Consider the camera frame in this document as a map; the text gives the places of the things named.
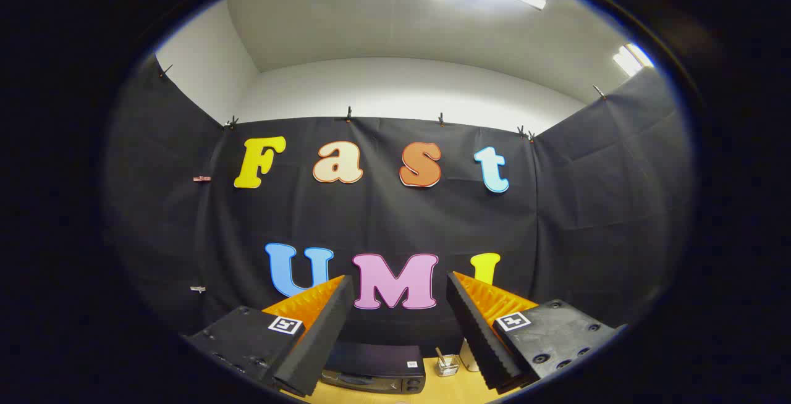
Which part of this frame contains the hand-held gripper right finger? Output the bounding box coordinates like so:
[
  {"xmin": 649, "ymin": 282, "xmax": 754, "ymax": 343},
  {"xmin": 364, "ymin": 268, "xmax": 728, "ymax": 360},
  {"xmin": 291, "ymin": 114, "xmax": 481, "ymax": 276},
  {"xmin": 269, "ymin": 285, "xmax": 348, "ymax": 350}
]
[{"xmin": 445, "ymin": 271, "xmax": 620, "ymax": 395}]

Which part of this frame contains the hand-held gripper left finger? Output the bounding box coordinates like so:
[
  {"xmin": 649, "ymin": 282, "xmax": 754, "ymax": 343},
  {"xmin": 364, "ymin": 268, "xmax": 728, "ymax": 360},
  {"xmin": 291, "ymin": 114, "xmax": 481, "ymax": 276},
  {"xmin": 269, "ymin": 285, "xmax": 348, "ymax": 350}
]
[{"xmin": 184, "ymin": 274, "xmax": 357, "ymax": 398}]

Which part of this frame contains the black toaster oven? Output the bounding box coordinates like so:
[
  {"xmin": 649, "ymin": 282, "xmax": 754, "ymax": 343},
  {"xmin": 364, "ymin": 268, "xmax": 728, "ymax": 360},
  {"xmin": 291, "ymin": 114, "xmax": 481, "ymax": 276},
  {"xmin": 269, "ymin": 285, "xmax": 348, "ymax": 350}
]
[{"xmin": 320, "ymin": 341, "xmax": 427, "ymax": 395}]

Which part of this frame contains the white toaster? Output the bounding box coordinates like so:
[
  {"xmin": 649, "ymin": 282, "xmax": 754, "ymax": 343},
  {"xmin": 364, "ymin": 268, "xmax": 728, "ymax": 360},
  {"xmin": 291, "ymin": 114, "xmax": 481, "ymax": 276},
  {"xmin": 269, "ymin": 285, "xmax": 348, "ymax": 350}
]
[{"xmin": 459, "ymin": 339, "xmax": 481, "ymax": 372}]

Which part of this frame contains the row of black cloth clips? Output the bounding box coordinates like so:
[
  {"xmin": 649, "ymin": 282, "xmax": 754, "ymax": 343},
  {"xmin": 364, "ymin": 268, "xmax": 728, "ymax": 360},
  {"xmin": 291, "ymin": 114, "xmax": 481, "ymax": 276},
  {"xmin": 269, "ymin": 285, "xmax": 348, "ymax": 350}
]
[{"xmin": 158, "ymin": 63, "xmax": 609, "ymax": 144}]

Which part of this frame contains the small ceiling light panel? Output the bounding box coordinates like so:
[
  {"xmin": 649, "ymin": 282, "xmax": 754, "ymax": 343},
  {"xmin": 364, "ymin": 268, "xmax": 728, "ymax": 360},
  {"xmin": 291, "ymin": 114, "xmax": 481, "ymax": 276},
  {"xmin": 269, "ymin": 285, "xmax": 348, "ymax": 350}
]
[{"xmin": 612, "ymin": 43, "xmax": 654, "ymax": 77}]

